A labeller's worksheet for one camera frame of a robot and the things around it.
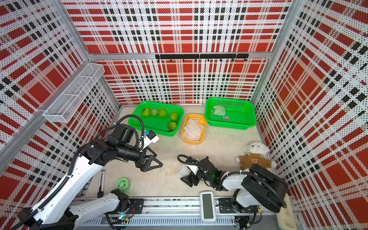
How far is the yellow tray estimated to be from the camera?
982 millimetres

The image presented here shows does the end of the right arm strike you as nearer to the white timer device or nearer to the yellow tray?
the white timer device

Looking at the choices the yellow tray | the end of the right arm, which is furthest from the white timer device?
the yellow tray

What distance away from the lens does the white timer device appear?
676 mm

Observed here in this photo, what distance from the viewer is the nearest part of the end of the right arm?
0.64 meters

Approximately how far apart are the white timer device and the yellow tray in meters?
0.33

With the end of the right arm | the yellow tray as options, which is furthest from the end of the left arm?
the yellow tray

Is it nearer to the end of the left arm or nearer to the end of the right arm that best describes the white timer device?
the end of the right arm

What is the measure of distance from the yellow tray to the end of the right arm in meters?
0.24

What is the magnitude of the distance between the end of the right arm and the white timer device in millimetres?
78
